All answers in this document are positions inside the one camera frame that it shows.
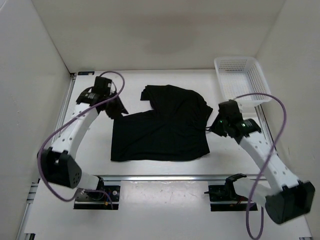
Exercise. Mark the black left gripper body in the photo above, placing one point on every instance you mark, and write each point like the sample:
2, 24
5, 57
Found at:
114, 107

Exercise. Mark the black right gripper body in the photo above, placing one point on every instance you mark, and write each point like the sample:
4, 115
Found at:
221, 131

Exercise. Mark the black shorts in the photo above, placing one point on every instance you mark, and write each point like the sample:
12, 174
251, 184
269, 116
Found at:
173, 130

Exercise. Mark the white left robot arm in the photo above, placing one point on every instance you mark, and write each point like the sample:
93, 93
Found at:
57, 156

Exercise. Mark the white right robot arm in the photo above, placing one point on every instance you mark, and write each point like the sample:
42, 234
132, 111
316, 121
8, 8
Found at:
286, 197

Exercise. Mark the blue corner label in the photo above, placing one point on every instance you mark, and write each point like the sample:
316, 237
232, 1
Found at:
86, 73

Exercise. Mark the white plastic basket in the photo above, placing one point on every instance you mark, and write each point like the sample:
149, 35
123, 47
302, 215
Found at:
242, 76

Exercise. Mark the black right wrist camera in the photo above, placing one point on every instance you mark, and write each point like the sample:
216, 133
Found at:
229, 111

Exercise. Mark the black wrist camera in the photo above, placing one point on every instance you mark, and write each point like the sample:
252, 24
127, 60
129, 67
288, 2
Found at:
102, 86
229, 111

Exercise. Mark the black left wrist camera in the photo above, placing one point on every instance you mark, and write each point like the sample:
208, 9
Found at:
102, 86

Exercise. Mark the right aluminium side rail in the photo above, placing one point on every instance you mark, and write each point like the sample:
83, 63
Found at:
264, 124

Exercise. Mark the aluminium side rail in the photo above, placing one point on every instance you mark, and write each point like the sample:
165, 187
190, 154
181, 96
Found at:
264, 124
66, 100

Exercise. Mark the left aluminium side rail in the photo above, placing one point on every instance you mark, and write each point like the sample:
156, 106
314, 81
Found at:
66, 100

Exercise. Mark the aluminium table edge rail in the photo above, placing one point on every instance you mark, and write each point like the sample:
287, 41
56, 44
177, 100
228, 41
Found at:
164, 178

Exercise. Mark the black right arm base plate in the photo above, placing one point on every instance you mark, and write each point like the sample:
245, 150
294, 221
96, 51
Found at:
223, 198

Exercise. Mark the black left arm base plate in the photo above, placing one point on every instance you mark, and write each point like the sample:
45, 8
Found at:
108, 198

